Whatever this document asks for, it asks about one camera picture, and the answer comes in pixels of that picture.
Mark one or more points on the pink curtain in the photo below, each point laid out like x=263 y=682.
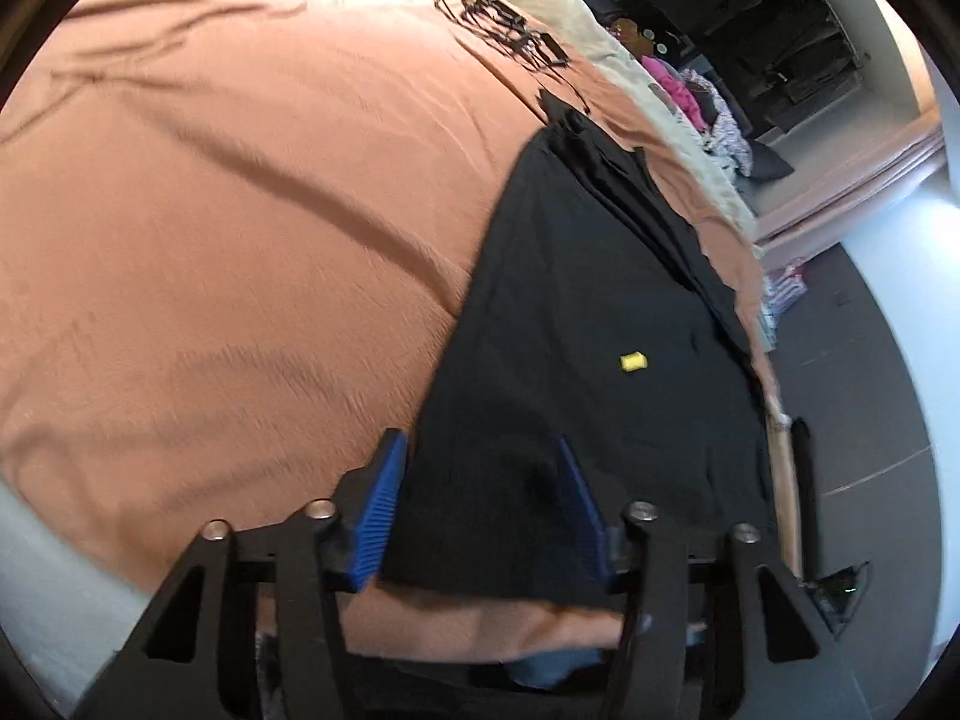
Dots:
x=862 y=180

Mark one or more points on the row of dark hanging clothes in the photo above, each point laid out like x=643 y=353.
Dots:
x=787 y=37

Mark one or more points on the orange blanket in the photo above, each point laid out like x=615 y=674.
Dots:
x=225 y=240

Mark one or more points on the beige blanket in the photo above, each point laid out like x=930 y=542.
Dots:
x=555 y=0

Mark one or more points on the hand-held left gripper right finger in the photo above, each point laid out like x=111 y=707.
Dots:
x=589 y=517

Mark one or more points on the pink garment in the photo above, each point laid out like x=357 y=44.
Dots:
x=667 y=86

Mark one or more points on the small white cabinet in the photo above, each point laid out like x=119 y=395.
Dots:
x=784 y=289

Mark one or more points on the brown and black plush toy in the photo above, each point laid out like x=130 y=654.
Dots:
x=628 y=31

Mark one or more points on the floral clothes pile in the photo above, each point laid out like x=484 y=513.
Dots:
x=724 y=127

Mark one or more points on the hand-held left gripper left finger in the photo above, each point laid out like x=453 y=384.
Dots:
x=375 y=517

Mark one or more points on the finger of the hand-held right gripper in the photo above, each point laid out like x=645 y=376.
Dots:
x=804 y=495

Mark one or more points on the grey cushion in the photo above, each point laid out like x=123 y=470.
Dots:
x=769 y=160

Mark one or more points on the black jacket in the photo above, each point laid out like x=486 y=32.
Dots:
x=570 y=300

